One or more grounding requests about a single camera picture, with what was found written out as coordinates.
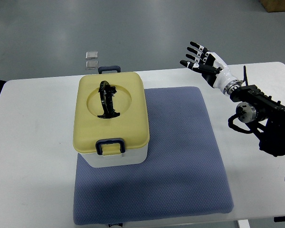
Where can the yellow storage box lid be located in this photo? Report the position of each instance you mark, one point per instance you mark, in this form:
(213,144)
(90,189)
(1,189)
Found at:
(132,125)

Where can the rear navy latch clip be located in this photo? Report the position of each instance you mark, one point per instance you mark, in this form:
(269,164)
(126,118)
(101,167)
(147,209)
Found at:
(109,68)

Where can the white storage box base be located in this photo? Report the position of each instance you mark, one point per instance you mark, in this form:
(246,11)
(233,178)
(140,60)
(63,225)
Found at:
(131,156)

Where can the navy latch clip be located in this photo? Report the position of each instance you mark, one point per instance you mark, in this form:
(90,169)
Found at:
(109,68)
(113,146)

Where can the front navy latch clip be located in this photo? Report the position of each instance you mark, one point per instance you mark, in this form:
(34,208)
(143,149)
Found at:
(113,146)

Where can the brown cardboard box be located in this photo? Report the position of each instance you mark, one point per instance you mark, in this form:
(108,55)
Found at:
(273,5)

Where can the blue textured cushion mat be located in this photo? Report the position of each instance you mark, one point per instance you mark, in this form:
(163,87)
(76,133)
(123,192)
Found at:
(182,175)

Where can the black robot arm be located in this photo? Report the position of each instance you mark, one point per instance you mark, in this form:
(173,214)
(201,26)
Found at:
(258,114)

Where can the black lid handle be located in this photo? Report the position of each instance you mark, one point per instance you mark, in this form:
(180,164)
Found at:
(107,92)

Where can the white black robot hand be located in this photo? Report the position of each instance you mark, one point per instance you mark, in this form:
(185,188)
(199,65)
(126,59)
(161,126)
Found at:
(212,68)

